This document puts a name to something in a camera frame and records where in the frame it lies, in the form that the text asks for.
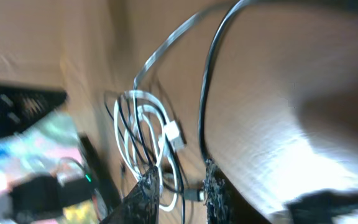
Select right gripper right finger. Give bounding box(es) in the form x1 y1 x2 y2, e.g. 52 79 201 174
203 159 269 224

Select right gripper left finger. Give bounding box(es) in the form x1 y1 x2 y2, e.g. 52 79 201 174
100 166 160 224

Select white usb cable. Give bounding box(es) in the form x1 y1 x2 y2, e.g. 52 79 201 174
112 89 186 213

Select black usb cable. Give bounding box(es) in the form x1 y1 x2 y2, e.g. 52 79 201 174
103 0 260 224

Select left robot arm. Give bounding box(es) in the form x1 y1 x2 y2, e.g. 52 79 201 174
0 84 121 223

